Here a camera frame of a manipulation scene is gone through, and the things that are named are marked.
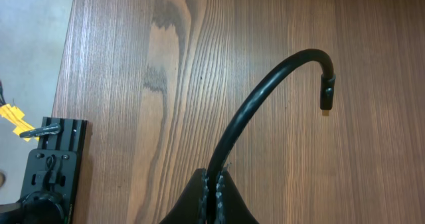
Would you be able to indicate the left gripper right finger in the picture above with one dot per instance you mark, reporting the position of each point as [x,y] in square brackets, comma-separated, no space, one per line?
[230,207]

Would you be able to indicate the black mounting rail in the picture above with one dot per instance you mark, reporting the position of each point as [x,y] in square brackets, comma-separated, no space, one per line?
[52,172]

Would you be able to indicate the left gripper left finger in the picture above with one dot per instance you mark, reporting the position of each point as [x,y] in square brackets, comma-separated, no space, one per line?
[191,206]

